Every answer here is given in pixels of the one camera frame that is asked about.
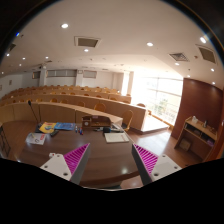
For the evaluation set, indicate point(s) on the yellow book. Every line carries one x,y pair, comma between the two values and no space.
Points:
47,127

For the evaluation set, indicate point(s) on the blue book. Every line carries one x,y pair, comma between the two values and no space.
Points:
64,126

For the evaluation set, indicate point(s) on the wooden chair near desk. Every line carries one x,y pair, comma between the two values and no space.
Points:
127,118

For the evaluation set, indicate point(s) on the wooden shelf cabinet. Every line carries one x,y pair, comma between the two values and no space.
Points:
197,137

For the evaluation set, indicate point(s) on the front curved wooden bench desk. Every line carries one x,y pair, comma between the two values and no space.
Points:
51,112

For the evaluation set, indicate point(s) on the wooden desk organizer box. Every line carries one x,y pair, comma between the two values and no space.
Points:
95,121

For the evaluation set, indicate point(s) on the wooden chair second row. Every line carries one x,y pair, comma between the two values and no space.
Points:
100,107

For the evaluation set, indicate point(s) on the white paper pad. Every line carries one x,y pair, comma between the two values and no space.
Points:
116,137

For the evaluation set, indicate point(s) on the small coloured bottles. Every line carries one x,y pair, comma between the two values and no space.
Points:
79,130

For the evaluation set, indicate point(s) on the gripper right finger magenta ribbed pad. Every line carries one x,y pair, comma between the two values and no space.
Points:
152,167

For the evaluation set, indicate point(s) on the black gooseneck microphone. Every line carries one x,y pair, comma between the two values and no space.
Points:
30,104

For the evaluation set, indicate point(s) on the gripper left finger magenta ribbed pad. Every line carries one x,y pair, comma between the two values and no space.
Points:
69,166

